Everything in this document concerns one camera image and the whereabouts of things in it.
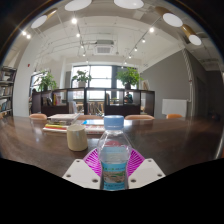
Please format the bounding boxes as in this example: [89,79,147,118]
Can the dark open shelf unit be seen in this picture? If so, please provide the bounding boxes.
[31,87,156,118]

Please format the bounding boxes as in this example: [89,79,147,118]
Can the yellow-spined book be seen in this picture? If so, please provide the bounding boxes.
[44,123,70,130]

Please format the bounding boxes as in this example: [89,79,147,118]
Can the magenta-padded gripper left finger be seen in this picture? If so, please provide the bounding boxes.
[62,148,103,190]

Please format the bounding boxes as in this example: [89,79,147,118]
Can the red-spined book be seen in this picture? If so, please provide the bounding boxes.
[42,126,70,134]

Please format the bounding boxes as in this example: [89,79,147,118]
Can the white-covered book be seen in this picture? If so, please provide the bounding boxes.
[48,112,81,122]

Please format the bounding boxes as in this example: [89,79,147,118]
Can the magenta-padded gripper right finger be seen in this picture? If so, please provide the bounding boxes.
[127,148,167,190]

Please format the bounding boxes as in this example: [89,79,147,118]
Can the ceiling air conditioner unit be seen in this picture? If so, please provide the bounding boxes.
[93,39,116,56]

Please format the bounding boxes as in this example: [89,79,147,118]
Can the ceiling lights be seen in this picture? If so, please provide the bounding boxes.
[20,0,203,58]

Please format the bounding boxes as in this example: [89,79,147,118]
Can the person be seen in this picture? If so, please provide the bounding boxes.
[123,91,134,105]

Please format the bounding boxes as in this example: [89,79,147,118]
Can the cream ceramic cup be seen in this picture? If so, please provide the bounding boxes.
[66,123,89,152]

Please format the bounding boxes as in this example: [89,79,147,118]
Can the green potted plant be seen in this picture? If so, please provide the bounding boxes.
[37,70,58,92]
[115,66,143,90]
[71,69,93,88]

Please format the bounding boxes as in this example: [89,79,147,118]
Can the tall wall bookshelf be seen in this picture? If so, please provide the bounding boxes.
[0,66,17,118]

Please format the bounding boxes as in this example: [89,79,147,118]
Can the clear blue-capped water bottle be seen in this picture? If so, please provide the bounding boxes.
[96,114,133,192]

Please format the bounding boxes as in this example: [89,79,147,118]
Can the orange chairs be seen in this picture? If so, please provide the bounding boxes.
[28,112,184,121]

